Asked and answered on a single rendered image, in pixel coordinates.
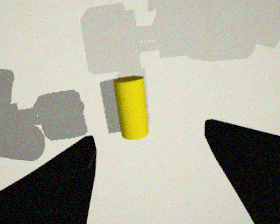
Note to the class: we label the yellow tall cylinder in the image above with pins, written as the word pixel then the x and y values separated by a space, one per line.
pixel 131 106

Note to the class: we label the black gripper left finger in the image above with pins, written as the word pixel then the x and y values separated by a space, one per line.
pixel 56 193

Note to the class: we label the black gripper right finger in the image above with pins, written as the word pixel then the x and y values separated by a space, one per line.
pixel 251 162

